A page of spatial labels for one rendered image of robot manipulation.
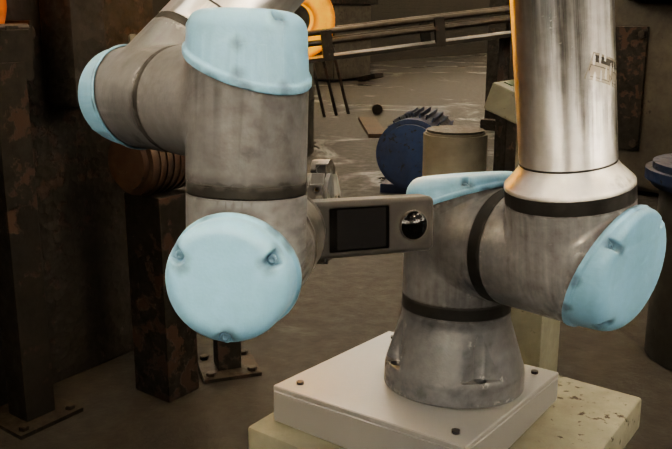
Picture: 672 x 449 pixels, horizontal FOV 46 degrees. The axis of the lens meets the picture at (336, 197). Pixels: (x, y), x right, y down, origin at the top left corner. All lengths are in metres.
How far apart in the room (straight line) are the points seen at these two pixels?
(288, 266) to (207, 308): 0.05
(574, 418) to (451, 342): 0.18
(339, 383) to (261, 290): 0.44
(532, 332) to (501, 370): 0.68
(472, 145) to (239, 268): 1.04
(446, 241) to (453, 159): 0.68
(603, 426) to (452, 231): 0.28
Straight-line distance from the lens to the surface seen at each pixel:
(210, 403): 1.58
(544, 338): 1.53
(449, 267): 0.79
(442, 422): 0.79
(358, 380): 0.88
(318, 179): 0.65
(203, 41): 0.46
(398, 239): 0.64
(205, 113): 0.46
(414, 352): 0.83
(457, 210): 0.78
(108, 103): 0.57
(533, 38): 0.68
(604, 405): 0.96
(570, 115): 0.68
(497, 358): 0.83
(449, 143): 1.44
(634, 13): 3.46
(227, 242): 0.44
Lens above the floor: 0.72
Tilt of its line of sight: 13 degrees down
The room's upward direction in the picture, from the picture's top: straight up
